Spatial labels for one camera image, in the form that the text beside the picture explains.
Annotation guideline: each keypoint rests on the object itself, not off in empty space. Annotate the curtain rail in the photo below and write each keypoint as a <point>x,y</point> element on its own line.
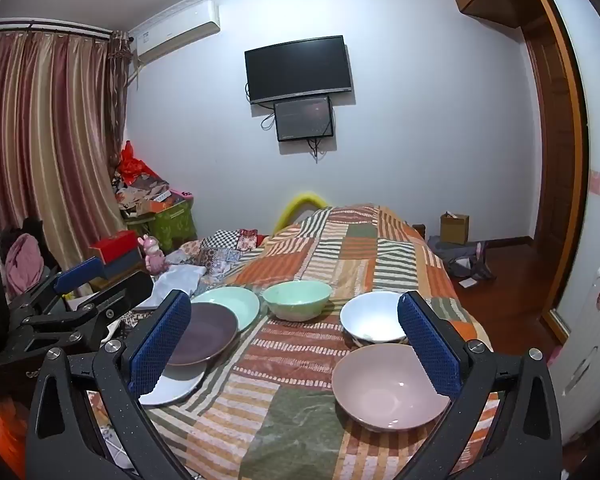
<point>45,26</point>

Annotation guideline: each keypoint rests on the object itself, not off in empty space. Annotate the purple plate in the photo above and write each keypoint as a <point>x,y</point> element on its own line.
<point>205,332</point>

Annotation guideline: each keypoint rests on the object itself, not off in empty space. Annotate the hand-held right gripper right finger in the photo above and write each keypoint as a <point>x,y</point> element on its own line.
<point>427,345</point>

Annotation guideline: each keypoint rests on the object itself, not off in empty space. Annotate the brown patterned curtain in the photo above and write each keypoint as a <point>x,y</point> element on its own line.
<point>117,90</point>

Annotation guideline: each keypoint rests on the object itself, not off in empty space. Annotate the pink bowl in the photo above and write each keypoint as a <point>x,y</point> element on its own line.
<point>380,385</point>

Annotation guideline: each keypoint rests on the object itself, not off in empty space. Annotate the white plate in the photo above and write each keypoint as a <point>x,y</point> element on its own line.
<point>177,387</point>

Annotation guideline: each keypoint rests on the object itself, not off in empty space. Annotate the white bowl with dark spots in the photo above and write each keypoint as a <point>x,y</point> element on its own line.
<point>370,317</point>

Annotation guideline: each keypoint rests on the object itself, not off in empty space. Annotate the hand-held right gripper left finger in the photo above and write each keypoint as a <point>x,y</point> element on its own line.
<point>160,345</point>

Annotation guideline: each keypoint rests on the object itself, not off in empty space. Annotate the wooden door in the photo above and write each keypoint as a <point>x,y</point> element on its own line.
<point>547,150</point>

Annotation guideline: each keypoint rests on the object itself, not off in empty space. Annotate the wooden door frame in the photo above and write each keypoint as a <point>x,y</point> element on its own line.
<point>577,170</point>

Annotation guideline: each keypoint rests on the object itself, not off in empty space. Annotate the white air conditioner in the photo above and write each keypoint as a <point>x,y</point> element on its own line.
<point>175,30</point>

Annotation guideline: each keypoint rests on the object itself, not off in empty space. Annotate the floral checked patchwork quilt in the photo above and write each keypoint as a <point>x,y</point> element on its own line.
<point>220,255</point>

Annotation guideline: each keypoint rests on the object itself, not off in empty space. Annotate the brown cardboard box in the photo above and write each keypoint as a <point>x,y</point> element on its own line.
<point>455,230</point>

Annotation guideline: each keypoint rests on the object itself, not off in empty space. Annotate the pile of clutter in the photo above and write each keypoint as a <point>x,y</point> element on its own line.
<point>145,192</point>

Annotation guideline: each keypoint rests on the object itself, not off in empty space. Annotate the striped patchwork blanket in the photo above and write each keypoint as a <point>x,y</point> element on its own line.
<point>290,410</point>

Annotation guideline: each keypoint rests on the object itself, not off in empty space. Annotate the black clothing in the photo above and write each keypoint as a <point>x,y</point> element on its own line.
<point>42,240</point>

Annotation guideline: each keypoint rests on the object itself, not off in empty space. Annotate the white paper sheet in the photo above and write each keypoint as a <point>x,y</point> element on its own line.
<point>468,283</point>

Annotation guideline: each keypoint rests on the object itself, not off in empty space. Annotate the dark box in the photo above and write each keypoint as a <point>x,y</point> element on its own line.
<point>127,265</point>

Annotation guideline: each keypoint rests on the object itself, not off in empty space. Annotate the wooden bed post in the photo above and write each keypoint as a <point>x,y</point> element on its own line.
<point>419,231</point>

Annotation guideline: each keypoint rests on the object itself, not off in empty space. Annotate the pink plush toy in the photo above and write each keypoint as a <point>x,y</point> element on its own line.
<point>154,255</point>

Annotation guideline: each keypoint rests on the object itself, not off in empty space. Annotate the pink clothing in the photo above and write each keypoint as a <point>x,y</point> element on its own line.
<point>22,265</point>

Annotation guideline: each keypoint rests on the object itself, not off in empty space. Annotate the red box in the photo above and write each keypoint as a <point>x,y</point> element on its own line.
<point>115,246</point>

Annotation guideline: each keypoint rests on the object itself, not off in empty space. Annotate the grey purple bag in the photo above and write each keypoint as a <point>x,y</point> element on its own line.
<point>460,257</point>

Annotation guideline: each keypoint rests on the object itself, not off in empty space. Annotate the green bowl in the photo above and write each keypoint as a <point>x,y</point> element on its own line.
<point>297,300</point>

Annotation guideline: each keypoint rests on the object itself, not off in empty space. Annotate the yellow foam tube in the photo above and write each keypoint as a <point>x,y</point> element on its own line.
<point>292,207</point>

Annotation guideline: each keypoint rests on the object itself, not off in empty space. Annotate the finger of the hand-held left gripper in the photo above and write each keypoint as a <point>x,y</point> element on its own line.
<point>130,290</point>
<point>80,272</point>

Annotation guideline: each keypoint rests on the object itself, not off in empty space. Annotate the white suitcase with stickers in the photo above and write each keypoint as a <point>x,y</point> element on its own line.
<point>590,360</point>

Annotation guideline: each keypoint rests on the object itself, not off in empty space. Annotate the striped pink beige curtain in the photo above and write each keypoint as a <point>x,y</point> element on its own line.
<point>45,135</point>

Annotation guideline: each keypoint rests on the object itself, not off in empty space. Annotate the white cloth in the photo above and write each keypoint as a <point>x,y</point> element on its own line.
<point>180,280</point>

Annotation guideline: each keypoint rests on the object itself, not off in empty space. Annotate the black wall television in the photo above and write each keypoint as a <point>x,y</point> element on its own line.
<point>297,67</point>

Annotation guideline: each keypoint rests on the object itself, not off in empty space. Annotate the red plastic bag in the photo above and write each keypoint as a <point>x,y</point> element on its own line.
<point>130,162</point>

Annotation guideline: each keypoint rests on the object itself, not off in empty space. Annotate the small black monitor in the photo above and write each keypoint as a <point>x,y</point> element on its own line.
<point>304,117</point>

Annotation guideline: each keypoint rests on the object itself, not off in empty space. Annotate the green plate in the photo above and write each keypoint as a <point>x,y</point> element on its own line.
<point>235,302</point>

